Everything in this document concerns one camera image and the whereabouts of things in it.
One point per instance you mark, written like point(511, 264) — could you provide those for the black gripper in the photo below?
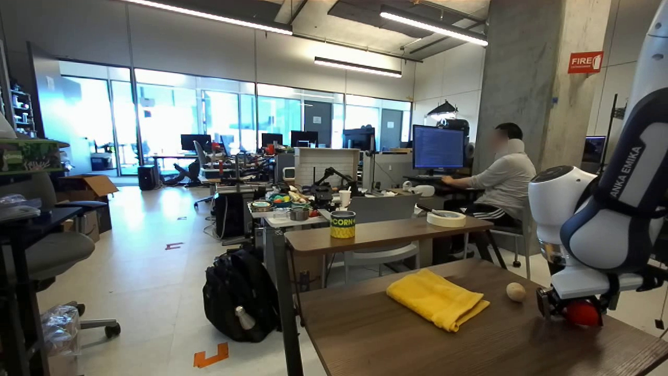
point(581, 295)

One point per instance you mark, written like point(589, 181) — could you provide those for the red toy vegetable green stem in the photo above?
point(583, 317)

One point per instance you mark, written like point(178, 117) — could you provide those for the beige potato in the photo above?
point(516, 292)

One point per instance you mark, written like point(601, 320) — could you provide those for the yellow towel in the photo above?
point(439, 302)

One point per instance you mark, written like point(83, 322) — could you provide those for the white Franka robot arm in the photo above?
point(606, 223)

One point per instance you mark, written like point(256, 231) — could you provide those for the small black robot arm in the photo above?
point(325, 181)

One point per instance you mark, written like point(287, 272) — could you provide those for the grey chair with metal legs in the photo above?
point(518, 242)

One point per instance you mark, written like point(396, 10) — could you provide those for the seated person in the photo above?
point(508, 181)

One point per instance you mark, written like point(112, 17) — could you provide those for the white tape roll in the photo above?
point(445, 218)

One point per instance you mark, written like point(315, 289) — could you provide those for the black metal shelf rack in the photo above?
point(612, 133)

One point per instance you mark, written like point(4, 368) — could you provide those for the white chair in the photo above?
point(378, 255)

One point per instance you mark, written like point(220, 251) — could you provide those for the computer monitor blue screen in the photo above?
point(439, 150)

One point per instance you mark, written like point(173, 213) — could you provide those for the brown wooden desk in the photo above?
point(376, 233)

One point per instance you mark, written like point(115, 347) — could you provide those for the black lamp shade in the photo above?
point(441, 109)

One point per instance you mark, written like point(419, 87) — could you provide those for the red fire sign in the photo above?
point(585, 64)

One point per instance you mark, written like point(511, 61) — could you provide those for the yellow green wipes canister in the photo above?
point(343, 226)

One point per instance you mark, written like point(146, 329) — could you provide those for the black computer monitor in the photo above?
point(358, 139)
point(272, 139)
point(302, 139)
point(197, 143)

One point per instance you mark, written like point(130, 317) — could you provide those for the black slanted metal pole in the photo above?
point(287, 300)

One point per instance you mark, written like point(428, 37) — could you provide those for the white desk partition panel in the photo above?
point(315, 161)

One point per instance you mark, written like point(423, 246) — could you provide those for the long ceiling light strip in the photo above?
point(430, 29)
point(358, 67)
point(209, 16)

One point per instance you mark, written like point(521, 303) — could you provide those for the black backpack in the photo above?
point(235, 293)

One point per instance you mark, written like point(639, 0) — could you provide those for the orange floor tape marker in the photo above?
point(203, 360)

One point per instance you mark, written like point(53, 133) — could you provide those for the black trash bin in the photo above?
point(146, 179)

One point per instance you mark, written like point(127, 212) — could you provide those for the open cardboard box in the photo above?
point(90, 186)

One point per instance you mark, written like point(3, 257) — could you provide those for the clear plastic bottle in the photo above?
point(60, 335)

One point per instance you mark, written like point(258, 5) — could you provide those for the grey office chair with armrest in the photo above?
point(58, 253)

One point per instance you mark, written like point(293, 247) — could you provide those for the green box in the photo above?
point(27, 154)

